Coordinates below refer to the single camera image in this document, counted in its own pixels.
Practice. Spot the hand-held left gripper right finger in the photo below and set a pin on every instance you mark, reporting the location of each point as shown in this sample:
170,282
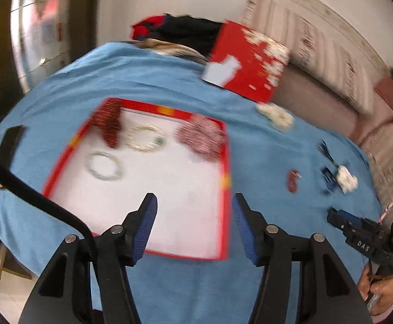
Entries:
245,229

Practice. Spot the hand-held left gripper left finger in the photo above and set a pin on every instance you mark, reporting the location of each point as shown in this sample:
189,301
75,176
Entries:
144,229

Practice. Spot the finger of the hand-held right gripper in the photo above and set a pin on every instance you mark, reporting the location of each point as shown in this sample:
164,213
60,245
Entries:
344,216

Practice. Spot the white spotted scrunchie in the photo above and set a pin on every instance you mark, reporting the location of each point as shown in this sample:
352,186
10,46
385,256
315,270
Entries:
346,179

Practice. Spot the red cardboard tray box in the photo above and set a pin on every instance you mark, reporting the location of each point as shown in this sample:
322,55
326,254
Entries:
169,189

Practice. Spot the person's right hand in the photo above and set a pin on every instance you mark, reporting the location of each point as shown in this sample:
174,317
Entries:
383,292

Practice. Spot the red plaid scrunchie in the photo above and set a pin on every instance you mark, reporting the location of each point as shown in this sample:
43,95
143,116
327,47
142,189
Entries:
199,136

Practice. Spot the red polka dot scrunchie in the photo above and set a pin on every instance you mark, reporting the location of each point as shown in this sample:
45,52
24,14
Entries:
108,125

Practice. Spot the brown sofa seat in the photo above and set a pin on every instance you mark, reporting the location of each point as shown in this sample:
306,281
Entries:
314,104

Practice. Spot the white claw hair clip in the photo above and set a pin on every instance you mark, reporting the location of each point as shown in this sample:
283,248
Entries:
277,116

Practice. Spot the wooden stool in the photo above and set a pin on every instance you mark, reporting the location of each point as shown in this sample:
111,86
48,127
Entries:
12,265

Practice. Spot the blue blanket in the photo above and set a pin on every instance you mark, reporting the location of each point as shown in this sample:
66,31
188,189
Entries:
149,84

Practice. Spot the black smartphone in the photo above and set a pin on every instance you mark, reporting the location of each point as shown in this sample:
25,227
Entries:
10,145

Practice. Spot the striped floral sofa cushion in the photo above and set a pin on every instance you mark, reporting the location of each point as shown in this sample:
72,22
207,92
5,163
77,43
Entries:
318,50

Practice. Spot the red box lid floral print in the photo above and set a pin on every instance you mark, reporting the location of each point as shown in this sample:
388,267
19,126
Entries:
247,57

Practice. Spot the black cloth pile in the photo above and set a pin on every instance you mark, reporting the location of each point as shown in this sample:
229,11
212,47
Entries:
189,32

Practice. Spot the red cloth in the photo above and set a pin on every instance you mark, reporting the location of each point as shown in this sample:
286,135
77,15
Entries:
147,25

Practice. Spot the stained glass wooden door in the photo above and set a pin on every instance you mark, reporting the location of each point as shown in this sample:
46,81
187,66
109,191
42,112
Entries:
37,17

